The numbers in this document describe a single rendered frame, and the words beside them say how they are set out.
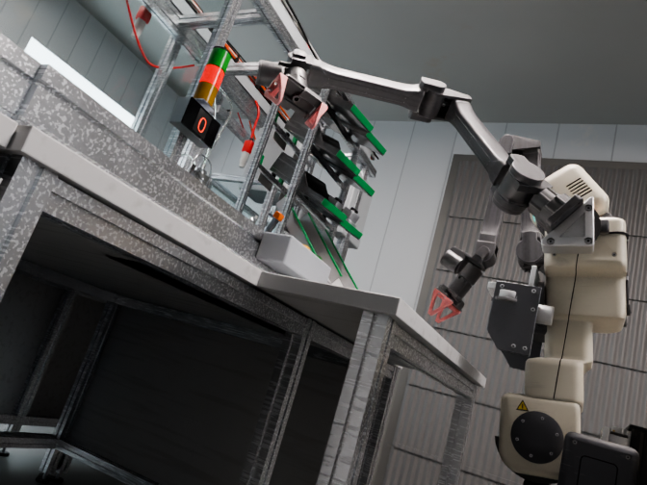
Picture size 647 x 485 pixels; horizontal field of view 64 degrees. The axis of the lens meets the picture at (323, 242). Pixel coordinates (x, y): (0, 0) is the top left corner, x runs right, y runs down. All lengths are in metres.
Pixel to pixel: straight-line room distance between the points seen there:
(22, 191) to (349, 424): 0.55
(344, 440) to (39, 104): 0.62
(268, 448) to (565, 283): 0.77
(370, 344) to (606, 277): 0.67
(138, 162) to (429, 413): 3.37
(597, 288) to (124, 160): 1.03
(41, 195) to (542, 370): 1.03
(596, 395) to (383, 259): 1.81
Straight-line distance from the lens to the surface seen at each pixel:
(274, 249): 1.05
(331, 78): 1.41
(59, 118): 0.73
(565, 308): 1.32
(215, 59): 1.39
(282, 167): 1.68
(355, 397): 0.84
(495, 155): 1.31
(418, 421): 3.97
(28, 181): 0.63
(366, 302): 0.84
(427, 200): 4.46
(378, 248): 4.41
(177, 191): 0.87
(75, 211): 0.67
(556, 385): 1.26
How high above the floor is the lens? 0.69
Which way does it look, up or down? 15 degrees up
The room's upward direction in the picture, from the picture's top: 17 degrees clockwise
